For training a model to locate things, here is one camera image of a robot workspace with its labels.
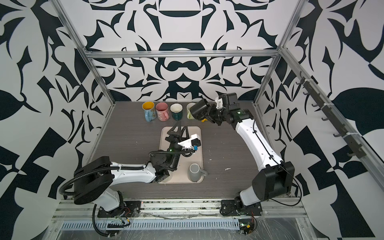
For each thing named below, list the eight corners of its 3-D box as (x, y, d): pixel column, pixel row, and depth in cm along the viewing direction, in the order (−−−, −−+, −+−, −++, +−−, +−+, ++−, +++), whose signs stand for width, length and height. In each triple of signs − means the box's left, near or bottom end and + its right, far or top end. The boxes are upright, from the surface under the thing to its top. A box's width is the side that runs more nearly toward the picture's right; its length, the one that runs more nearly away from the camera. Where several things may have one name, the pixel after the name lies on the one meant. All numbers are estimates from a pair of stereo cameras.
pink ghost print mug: (156, 124, 109) (153, 114, 100) (159, 112, 116) (156, 102, 107) (168, 124, 109) (166, 114, 100) (170, 112, 116) (168, 102, 107)
